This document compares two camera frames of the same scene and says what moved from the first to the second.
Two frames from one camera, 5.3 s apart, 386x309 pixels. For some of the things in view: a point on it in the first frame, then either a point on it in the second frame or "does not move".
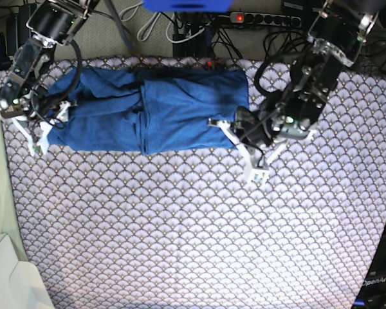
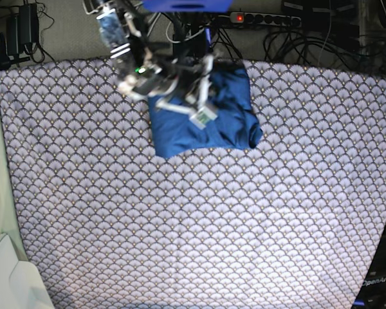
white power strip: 266,18 does not move
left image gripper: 34,120 -> 189,81
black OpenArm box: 380,288 does not move
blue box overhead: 187,6 does not move
